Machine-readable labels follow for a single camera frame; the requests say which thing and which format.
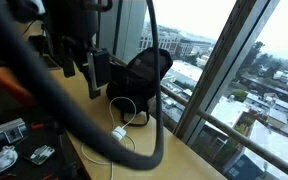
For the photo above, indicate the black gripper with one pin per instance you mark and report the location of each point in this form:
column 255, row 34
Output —
column 75, row 53

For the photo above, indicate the black backpack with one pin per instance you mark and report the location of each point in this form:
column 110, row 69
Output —
column 133, row 85

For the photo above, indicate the white charger with cable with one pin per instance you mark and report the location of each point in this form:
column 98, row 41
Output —
column 118, row 133

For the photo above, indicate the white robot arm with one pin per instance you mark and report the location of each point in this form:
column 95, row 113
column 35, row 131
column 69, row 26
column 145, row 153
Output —
column 70, row 26

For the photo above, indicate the orange chair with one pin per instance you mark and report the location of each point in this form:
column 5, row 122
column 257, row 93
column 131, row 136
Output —
column 14, row 88

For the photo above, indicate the small green circuit board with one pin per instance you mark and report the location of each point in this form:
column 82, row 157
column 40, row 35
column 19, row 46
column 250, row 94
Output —
column 41, row 154

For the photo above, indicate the metal window handrail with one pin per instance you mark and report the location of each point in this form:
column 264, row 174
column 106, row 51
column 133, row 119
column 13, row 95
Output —
column 237, row 135

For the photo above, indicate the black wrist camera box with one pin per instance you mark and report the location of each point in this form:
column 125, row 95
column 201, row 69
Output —
column 99, row 67

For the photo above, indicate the silver aluminium rail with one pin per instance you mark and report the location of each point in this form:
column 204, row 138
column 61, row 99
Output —
column 13, row 131

